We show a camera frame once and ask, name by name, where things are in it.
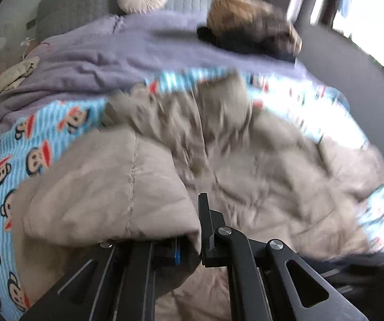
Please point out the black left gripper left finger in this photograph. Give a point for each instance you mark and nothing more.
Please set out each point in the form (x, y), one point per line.
(166, 253)

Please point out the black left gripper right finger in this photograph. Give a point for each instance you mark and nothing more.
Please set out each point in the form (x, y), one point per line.
(213, 245)

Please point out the beige puffer jacket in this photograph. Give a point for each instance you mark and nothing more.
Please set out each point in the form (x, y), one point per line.
(139, 177)

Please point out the tan and black clothes pile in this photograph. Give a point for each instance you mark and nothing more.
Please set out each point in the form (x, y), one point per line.
(251, 27)

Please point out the purple duvet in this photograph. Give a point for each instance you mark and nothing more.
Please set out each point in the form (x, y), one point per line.
(133, 48)

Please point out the cream folded garment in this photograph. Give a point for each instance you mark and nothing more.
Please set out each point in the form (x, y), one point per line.
(15, 75)

